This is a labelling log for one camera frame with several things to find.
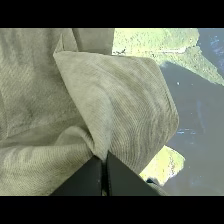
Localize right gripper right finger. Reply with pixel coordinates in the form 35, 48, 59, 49
106, 151, 162, 197

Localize dark green garment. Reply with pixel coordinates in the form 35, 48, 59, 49
0, 28, 181, 197

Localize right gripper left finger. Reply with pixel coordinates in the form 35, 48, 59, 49
49, 155, 103, 197

